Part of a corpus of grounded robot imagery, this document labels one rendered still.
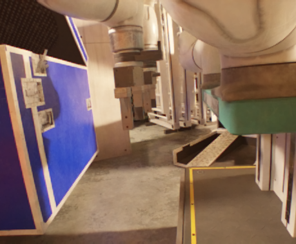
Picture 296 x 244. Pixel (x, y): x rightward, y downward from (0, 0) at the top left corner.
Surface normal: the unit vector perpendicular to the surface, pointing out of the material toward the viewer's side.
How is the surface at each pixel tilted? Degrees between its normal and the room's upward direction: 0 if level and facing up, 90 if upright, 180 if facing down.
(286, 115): 90
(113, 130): 90
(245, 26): 158
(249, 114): 90
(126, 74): 90
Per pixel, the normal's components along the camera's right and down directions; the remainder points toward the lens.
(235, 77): -0.88, 0.07
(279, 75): -0.09, 0.10
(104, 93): 0.37, 0.14
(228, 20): -0.03, 0.99
